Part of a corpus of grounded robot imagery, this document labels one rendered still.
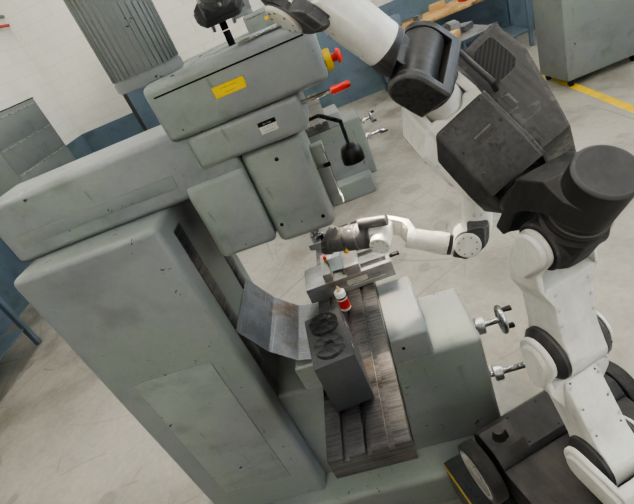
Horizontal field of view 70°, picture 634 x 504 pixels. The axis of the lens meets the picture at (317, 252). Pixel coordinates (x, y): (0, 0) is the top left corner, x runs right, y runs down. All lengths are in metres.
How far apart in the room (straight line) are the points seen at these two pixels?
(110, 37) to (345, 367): 1.04
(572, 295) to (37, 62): 8.58
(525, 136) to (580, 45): 4.75
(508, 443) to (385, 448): 0.47
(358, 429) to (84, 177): 1.05
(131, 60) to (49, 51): 7.54
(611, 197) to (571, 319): 0.40
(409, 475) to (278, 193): 1.29
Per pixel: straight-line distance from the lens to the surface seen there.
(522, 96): 1.05
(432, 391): 1.87
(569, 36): 5.65
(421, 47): 0.99
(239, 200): 1.36
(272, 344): 1.68
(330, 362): 1.25
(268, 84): 1.24
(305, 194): 1.36
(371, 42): 0.92
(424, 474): 2.07
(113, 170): 1.43
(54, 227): 1.59
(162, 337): 1.57
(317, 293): 1.76
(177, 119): 1.30
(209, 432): 1.88
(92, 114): 8.85
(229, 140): 1.30
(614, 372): 1.78
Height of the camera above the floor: 1.96
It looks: 30 degrees down
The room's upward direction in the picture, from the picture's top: 24 degrees counter-clockwise
